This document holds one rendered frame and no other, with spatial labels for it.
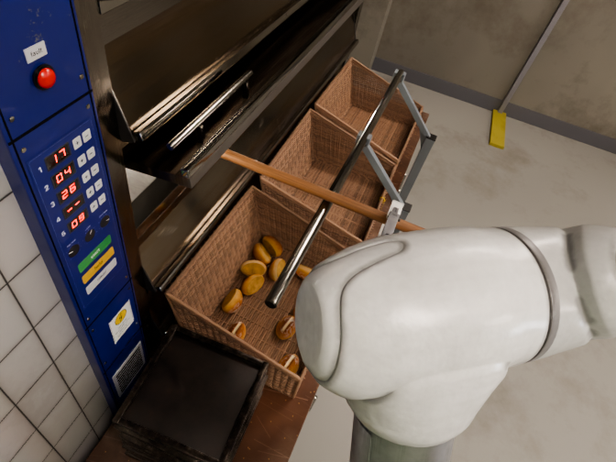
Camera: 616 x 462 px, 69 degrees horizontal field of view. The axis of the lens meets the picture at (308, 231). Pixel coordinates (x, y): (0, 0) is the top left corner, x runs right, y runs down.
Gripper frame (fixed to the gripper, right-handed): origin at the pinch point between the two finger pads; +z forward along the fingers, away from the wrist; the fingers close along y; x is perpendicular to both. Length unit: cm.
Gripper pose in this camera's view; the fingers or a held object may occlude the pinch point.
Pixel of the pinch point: (390, 218)
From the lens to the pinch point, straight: 120.7
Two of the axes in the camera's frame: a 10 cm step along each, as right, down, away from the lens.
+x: 9.2, 3.8, -1.1
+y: -1.8, 6.4, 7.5
